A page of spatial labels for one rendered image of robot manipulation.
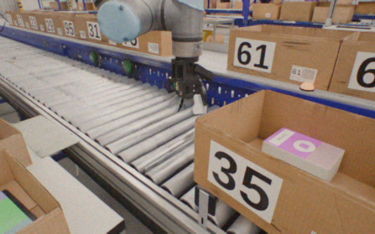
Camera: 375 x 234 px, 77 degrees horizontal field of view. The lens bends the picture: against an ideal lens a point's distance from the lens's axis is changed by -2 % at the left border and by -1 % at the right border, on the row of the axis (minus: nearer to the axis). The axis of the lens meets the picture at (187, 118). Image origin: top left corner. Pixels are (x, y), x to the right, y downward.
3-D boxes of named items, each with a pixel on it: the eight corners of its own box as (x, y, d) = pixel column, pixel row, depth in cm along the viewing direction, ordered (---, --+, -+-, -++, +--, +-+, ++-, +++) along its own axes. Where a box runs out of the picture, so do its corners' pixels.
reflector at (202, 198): (192, 225, 50) (193, 186, 45) (195, 222, 50) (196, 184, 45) (211, 239, 47) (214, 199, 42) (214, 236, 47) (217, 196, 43)
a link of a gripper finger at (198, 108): (193, 126, 74) (183, 98, 73) (204, 120, 78) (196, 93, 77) (200, 125, 72) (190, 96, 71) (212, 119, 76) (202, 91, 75)
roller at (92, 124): (78, 133, 81) (79, 143, 84) (180, 93, 116) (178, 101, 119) (70, 124, 83) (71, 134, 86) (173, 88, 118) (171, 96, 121)
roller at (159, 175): (144, 194, 63) (136, 177, 63) (243, 125, 97) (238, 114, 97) (153, 192, 59) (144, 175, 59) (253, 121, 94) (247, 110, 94)
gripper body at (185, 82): (167, 95, 75) (165, 57, 69) (185, 88, 80) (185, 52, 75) (185, 101, 70) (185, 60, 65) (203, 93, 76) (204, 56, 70)
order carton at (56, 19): (46, 33, 217) (41, 13, 209) (77, 31, 236) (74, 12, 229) (64, 38, 193) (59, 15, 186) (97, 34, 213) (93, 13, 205)
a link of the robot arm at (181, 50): (186, 36, 74) (211, 39, 68) (186, 52, 76) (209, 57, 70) (165, 40, 68) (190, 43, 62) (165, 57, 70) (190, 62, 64)
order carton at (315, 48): (225, 71, 100) (228, 29, 93) (257, 59, 120) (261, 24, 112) (326, 93, 77) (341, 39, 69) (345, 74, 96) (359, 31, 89)
